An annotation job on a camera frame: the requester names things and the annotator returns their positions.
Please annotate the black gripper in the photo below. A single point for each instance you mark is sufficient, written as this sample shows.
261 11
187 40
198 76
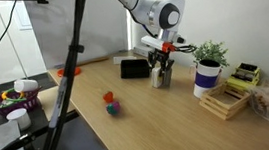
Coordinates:
159 55

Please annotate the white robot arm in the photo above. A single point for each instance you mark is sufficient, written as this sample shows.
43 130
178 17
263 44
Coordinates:
154 11

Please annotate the black open box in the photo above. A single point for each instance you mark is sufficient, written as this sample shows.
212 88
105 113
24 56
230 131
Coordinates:
134 69

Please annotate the flat white box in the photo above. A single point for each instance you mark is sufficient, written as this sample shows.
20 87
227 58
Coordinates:
124 59

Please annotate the green potted plant white pot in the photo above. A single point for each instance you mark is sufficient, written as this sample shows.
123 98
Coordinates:
206 77

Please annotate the red toy strawberry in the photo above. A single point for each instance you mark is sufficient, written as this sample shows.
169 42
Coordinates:
108 97

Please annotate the purple toy strawberry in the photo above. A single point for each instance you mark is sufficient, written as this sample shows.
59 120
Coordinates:
113 108

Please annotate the wooden slat crate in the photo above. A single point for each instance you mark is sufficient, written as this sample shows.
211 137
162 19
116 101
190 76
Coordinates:
224 100

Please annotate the yellow and black device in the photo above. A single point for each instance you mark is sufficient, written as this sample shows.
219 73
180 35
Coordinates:
243 75

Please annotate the orange plate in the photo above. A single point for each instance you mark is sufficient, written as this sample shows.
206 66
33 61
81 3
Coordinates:
74 71

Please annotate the black tripod pole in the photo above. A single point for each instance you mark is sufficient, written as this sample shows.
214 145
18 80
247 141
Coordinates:
65 89

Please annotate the tan side board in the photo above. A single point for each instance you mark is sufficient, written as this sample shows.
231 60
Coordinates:
51 100

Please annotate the white cup lying sideways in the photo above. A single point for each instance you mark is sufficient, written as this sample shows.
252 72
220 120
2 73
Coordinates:
25 85

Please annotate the white upturned cup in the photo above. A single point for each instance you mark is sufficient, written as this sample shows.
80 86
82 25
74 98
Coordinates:
19 118

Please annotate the purple plastic basket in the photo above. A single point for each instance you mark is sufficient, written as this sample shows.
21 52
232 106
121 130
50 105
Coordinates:
13 106

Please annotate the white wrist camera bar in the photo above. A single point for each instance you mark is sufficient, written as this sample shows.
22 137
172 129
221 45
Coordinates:
158 42

